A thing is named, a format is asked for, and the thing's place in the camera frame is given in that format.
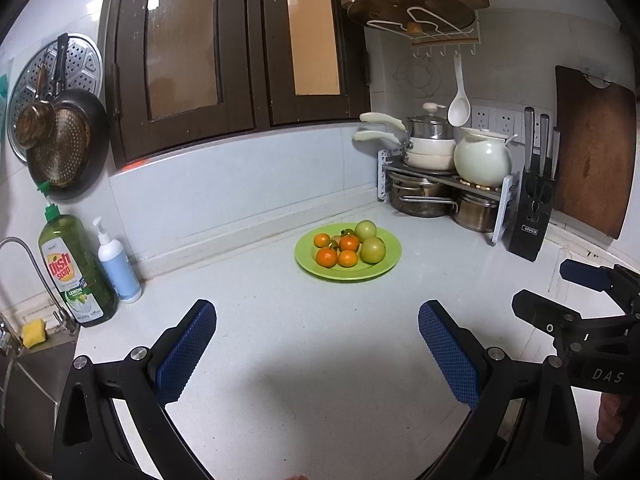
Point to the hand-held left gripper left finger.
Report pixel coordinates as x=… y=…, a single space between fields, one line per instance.
x=185 y=355

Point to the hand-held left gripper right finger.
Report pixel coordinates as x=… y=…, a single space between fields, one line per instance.
x=450 y=355

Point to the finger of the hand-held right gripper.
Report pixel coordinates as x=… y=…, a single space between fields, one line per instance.
x=535 y=307
x=580 y=272

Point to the green round tomato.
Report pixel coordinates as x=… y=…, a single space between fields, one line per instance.
x=373 y=250
x=365 y=230

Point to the green plate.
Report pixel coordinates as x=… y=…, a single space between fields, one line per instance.
x=310 y=265

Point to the orange tangerine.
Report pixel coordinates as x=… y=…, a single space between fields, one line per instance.
x=349 y=243
x=347 y=259
x=327 y=258
x=321 y=239

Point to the person's right hand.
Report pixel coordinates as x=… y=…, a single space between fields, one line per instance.
x=612 y=415

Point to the black knife block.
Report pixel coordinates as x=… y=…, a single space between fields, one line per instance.
x=530 y=230

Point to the black scissors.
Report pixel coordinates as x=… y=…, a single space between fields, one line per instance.
x=537 y=199

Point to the grey white pot rack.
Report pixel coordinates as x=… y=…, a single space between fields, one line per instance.
x=502 y=210

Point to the white blue pump bottle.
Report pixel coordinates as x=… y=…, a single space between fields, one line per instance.
x=117 y=270

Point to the small steel pot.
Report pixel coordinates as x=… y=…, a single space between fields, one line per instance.
x=475 y=212

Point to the large dark wooden cutting board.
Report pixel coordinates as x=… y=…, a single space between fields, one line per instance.
x=595 y=150

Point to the wooden trivet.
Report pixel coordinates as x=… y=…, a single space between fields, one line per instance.
x=482 y=187

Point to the green dish soap bottle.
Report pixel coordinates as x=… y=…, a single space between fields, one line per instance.
x=75 y=270

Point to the cream ceramic pot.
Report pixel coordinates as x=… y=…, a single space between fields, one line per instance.
x=482 y=157

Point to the yellow sponge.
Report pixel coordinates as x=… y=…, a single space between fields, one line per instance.
x=33 y=334

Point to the large steel pot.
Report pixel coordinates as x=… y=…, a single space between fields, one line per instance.
x=420 y=200

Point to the steel sink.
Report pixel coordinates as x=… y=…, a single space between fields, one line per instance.
x=30 y=390

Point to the steel faucet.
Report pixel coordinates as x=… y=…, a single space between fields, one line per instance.
x=35 y=270

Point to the cream pan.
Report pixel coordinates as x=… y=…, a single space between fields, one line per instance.
x=425 y=144
x=430 y=161

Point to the white ladle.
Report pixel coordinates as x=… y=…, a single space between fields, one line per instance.
x=457 y=110

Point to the steel pot with lid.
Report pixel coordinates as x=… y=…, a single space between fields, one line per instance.
x=430 y=127

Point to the round mesh strainer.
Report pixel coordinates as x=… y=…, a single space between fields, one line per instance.
x=70 y=145

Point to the black frying pan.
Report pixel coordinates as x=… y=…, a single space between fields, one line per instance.
x=97 y=130

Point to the small copper pan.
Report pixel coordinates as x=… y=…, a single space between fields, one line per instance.
x=32 y=125

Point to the brown wooden window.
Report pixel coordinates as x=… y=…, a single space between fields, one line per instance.
x=200 y=60

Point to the round perforated steel tray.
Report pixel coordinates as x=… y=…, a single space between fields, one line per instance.
x=82 y=60

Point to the round wooden cutting board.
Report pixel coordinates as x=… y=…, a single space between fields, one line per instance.
x=395 y=7

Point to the white wall socket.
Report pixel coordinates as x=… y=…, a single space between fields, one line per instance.
x=506 y=122
x=482 y=117

